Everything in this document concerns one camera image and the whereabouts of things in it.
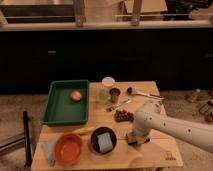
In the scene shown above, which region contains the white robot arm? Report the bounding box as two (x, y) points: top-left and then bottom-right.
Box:
(132, 101), (213, 153)

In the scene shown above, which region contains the green plastic tray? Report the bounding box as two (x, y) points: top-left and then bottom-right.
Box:
(42, 80), (89, 125)

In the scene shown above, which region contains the bunch of dark grapes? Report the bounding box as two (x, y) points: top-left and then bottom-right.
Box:
(114, 110), (134, 122)

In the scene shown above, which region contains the blue grey sponge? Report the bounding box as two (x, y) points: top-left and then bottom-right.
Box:
(98, 132), (113, 153)

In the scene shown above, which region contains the wooden folding table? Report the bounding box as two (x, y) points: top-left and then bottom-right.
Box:
(31, 83), (183, 171)

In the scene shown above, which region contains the small metal spoon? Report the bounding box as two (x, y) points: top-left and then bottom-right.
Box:
(106, 99), (131, 112)

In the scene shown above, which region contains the black bowl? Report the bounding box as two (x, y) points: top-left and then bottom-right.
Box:
(90, 127), (117, 154)

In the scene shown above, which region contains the black head brush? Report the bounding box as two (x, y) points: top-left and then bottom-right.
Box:
(126, 87), (163, 100)

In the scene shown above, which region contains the small metal cup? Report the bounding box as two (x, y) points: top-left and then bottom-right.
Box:
(109, 88), (120, 103)

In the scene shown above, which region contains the green translucent cup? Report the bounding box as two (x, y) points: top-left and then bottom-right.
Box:
(98, 89), (110, 104)

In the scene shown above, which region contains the yellow banana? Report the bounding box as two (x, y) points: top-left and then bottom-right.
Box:
(72, 127), (95, 135)

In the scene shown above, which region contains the orange plastic bowl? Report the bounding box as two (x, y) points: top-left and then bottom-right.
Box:
(53, 133), (83, 166)

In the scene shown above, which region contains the orange peach fruit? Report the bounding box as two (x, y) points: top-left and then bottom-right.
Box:
(70, 90), (82, 102)

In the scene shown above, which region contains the black pole stand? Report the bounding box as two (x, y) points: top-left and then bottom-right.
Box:
(23, 111), (32, 167)

